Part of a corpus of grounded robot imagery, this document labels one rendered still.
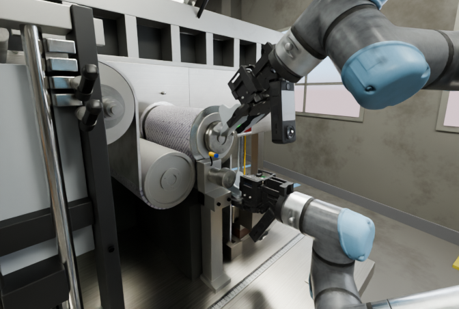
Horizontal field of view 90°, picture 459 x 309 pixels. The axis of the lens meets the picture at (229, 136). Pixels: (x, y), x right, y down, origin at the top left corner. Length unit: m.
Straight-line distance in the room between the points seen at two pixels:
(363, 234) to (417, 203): 2.58
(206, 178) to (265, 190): 0.13
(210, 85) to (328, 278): 0.74
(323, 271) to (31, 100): 0.49
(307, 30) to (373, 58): 0.12
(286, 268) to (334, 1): 0.60
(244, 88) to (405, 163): 2.60
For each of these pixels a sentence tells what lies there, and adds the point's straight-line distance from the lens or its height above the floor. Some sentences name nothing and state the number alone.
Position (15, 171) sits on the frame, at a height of 1.28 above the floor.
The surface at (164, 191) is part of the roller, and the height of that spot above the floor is 1.15.
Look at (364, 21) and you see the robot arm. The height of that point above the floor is 1.44.
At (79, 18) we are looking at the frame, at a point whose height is 1.43.
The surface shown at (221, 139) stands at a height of 1.25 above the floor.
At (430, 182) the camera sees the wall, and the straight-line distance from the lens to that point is 2.92.
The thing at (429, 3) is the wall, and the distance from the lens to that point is 2.95.
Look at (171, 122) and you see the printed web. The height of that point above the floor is 1.28.
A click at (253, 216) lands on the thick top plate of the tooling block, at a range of 0.68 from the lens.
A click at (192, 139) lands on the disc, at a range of 0.50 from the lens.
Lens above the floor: 1.36
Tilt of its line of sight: 12 degrees down
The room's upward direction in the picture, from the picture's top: straight up
